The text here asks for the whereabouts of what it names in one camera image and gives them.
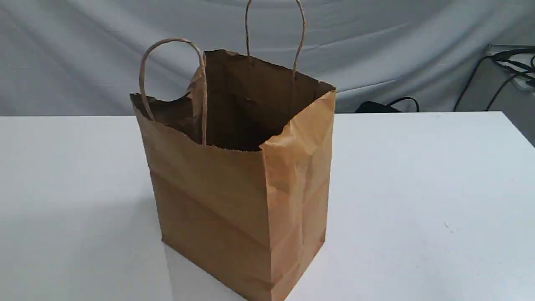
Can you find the brown paper bag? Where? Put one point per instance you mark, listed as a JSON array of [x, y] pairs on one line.
[[240, 168]]

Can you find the grey backdrop cloth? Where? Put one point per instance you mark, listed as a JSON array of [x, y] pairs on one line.
[[82, 57]]

